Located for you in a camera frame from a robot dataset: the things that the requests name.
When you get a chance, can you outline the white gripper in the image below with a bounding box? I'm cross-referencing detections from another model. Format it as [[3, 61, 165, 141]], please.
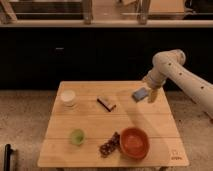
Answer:
[[142, 71, 162, 103]]

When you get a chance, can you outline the blue sponge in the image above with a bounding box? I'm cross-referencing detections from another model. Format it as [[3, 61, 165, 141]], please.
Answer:
[[132, 88, 148, 102]]

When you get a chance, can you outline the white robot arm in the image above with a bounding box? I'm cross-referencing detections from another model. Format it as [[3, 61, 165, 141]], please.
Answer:
[[145, 49, 213, 119]]

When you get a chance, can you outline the red bowl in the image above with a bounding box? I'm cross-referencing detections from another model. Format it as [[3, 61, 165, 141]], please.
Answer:
[[120, 127, 150, 160]]

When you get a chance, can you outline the brown chocolate bar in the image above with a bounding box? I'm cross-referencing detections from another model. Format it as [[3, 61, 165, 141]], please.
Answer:
[[97, 96, 116, 112]]

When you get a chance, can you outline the wooden table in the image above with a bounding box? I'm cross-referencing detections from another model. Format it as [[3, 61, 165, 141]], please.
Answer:
[[38, 81, 189, 168]]

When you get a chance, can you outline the bunch of dark grapes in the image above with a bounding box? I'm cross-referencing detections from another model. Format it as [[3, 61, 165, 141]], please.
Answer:
[[99, 132, 120, 158]]

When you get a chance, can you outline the white cup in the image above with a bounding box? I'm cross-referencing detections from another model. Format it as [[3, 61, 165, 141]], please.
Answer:
[[60, 90, 76, 106]]

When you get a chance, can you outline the green cup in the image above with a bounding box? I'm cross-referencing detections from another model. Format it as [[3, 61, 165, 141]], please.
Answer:
[[69, 129, 85, 146]]

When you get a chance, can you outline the black object on floor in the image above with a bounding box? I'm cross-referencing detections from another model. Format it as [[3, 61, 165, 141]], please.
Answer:
[[3, 144, 13, 171]]

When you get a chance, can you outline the wooden shelf rail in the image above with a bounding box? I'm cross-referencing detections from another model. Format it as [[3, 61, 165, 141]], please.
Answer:
[[0, 0, 213, 28]]

